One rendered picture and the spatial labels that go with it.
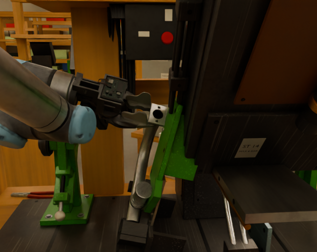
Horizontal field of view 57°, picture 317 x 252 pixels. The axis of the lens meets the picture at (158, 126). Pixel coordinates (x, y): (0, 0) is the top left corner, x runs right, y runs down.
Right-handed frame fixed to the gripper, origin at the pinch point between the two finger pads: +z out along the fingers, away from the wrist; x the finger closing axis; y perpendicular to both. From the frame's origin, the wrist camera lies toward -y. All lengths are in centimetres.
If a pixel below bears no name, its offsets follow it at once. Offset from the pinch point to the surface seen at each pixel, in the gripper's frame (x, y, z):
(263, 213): -23.9, 18.9, 17.3
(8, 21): 661, -712, -429
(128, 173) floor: 80, -258, 19
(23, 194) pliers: -14, -49, -33
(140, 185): -17.5, -0.4, -0.2
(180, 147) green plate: -9.7, 6.6, 5.7
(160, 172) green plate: -14.9, 3.3, 2.9
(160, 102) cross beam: 22.7, -24.9, 4.7
